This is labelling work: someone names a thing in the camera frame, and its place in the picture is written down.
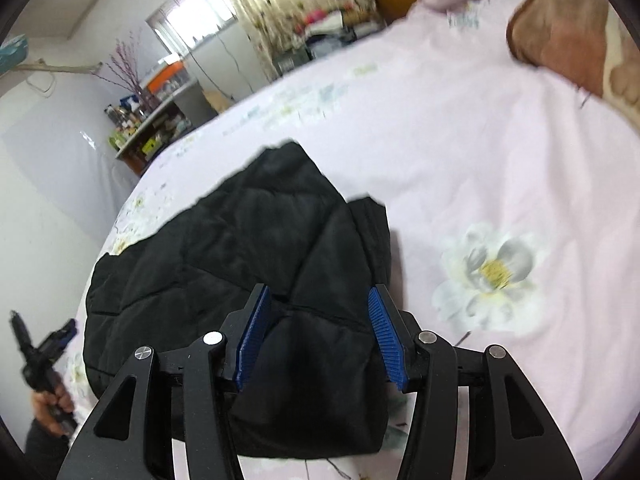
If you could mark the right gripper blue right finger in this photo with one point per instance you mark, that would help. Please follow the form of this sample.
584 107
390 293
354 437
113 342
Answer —
395 331

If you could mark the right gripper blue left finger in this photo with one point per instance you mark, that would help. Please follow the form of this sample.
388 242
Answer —
245 330

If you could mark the black puffer jacket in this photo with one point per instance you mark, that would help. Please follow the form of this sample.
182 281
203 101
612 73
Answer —
318 386

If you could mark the pile of clothes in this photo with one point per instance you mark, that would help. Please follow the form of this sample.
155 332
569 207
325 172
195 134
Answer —
324 33

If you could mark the person left hand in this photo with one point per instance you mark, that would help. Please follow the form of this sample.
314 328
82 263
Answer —
43 404

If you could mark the cluttered wooden shelf unit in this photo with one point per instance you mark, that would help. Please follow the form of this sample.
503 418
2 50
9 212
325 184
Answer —
185 110

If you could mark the orange lid storage box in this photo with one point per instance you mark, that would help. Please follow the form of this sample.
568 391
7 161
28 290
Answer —
166 79

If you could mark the purple dried flower branches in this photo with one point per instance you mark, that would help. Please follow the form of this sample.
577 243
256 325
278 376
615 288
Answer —
121 68

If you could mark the bunny print plush blanket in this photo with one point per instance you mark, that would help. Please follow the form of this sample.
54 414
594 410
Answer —
586 42

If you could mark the teal patterned wall air conditioner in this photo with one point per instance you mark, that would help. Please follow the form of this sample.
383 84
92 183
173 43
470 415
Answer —
13 53

